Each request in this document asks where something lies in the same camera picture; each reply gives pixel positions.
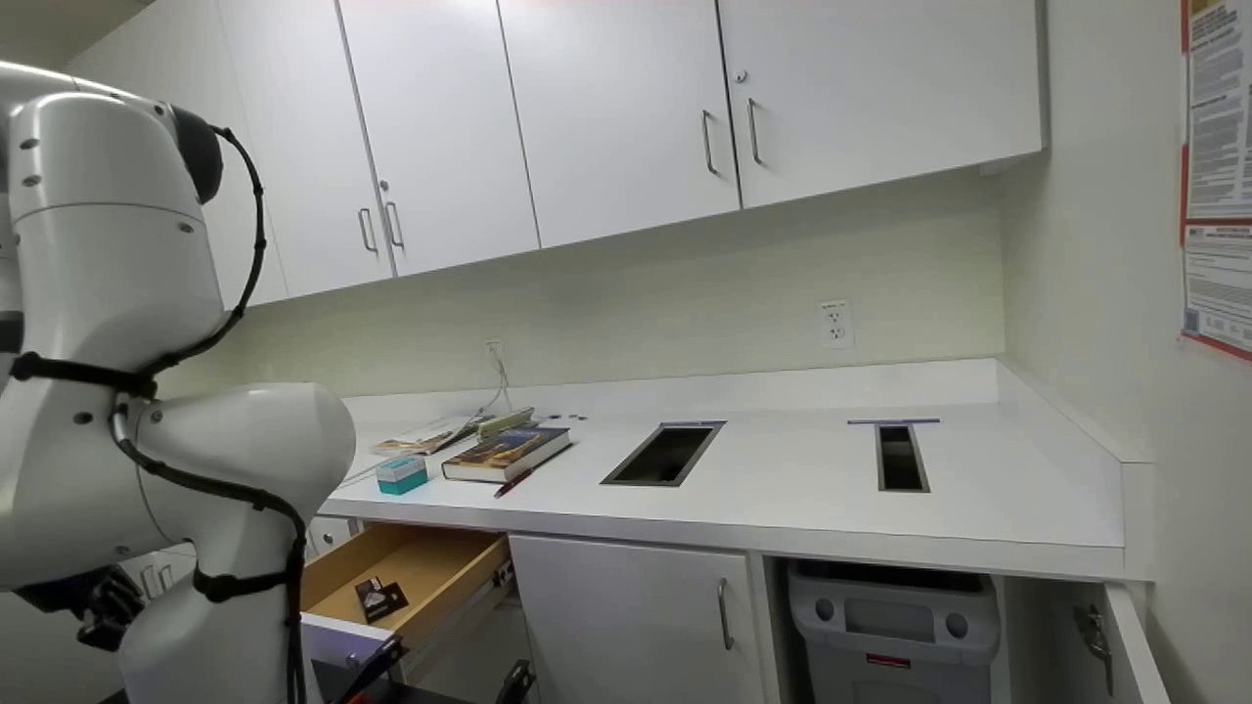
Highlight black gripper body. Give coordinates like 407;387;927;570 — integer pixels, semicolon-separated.
18;564;149;657

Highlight white drawer front below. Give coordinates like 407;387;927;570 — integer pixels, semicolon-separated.
303;611;410;704

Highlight small dark item in drawer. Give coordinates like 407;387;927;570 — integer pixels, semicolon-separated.
353;573;410;624

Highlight open wooden kitchen drawer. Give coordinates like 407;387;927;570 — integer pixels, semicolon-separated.
299;518;518;671

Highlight small teal box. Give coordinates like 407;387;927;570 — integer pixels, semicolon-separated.
374;452;435;499

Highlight loose paper sheets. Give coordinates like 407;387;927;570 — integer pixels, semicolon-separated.
367;414;481;461

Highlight dark pen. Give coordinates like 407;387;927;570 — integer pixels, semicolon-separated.
488;465;542;504

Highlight dark hardcover book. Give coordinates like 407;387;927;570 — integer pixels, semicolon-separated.
439;422;580;490

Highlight green booklet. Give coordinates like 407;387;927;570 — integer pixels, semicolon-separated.
475;402;542;449

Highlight grey appliance under counter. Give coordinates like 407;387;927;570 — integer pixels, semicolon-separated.
784;557;1005;704

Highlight wide white upper cabinet door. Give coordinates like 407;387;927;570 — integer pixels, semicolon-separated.
714;0;1049;209

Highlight open white lower cabinet door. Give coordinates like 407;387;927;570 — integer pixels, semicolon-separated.
1100;577;1176;704

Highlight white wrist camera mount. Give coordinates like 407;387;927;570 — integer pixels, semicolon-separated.
119;540;204;604

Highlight thin wall cable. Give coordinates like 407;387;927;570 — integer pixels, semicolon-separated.
484;338;518;422

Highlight metal cabinet handle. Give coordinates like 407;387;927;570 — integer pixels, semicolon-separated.
739;95;774;173
698;106;730;182
714;573;739;657
377;177;410;254
353;203;383;260

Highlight metal lower cabinet handle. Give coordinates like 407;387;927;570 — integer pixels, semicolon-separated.
714;573;739;657

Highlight white wall outlet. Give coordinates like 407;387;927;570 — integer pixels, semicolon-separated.
814;297;856;351

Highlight red bordered wall poster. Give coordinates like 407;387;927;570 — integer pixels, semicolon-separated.
1176;0;1252;364

